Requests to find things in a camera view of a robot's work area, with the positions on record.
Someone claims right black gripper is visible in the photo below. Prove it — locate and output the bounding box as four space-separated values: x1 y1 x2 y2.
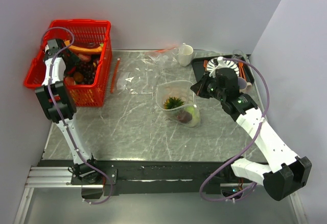
191 71 226 102

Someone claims polka dot zip bag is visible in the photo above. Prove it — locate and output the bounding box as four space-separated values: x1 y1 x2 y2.
156 80 200 128

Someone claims toy green cabbage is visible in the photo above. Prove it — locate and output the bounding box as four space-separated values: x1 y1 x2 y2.
184 105 201 127

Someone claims toy dark red fruit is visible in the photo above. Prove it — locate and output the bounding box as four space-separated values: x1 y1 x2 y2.
177 111 193 124

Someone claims toy pineapple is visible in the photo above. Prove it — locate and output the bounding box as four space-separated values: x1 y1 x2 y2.
163 97 184 110

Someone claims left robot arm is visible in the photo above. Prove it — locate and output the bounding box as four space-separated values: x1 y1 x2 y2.
35 39 102 184

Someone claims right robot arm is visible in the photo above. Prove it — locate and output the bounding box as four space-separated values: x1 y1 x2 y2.
191 68 312 201

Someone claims crumpled clear bag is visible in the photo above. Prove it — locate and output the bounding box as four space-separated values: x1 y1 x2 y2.
141 44 183 69

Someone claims clear red-zipper bag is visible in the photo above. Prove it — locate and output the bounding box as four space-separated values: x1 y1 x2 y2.
110 57 164 96

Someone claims toy papaya slice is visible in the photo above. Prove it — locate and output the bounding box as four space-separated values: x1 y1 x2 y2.
69 42 104 55

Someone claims toy peach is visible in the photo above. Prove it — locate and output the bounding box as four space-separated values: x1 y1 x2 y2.
78 54 91 62

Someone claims toy grapes bunch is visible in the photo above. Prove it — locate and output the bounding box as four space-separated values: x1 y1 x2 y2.
75 60 98 85

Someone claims black tray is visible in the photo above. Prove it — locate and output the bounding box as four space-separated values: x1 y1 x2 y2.
191 56 255 84

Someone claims orange fork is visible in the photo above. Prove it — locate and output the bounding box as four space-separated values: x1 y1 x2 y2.
203 60 208 71

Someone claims striped white plate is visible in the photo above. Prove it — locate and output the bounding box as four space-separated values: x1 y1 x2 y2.
205 56 240 76

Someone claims red plastic basket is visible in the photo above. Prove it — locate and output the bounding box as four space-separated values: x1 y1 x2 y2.
24 19 112 107

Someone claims beige purple mug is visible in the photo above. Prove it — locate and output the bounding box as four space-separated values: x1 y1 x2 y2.
238 77 252 94

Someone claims orange spoon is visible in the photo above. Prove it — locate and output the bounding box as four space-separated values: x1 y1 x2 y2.
238 62 246 80

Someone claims clear glass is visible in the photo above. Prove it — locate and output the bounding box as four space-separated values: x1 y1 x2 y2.
231 50 243 64

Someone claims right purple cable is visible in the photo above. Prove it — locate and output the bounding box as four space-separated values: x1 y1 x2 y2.
199 58 269 202

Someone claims black base frame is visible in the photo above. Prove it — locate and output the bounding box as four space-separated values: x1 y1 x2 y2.
68 161 222 196

